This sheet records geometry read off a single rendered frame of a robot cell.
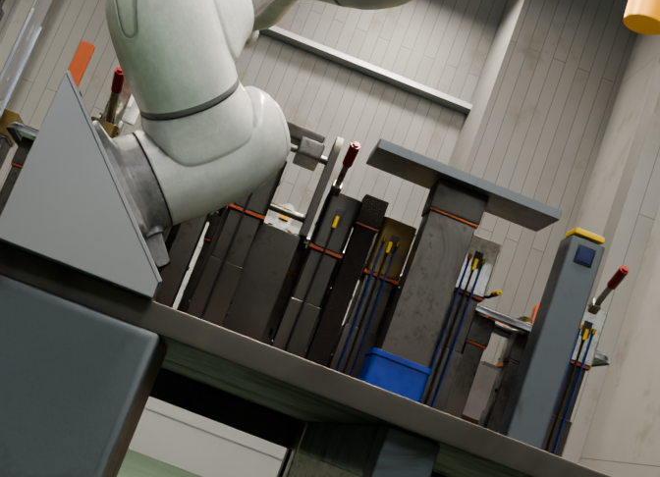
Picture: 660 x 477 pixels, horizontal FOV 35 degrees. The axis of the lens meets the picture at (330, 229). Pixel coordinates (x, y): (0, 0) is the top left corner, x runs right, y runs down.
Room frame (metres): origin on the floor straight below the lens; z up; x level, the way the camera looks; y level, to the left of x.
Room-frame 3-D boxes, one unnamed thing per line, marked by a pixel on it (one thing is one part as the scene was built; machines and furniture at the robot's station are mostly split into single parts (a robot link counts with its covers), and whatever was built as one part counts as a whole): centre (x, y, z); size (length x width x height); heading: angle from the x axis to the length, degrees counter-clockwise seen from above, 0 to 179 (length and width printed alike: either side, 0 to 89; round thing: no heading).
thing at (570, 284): (1.96, -0.47, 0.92); 0.08 x 0.08 x 0.44; 3
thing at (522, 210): (1.95, -0.21, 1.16); 0.37 x 0.14 x 0.02; 93
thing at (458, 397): (2.30, -0.38, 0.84); 0.12 x 0.05 x 0.29; 3
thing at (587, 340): (2.13, -0.56, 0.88); 0.12 x 0.07 x 0.36; 3
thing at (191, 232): (2.04, 0.25, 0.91); 0.07 x 0.05 x 0.42; 3
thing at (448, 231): (1.95, -0.21, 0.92); 0.10 x 0.08 x 0.45; 93
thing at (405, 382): (1.84, -0.19, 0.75); 0.11 x 0.10 x 0.09; 93
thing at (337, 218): (2.06, -0.01, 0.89); 0.12 x 0.07 x 0.38; 3
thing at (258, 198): (1.95, 0.16, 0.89); 0.09 x 0.08 x 0.38; 3
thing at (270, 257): (2.06, 0.13, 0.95); 0.18 x 0.13 x 0.49; 93
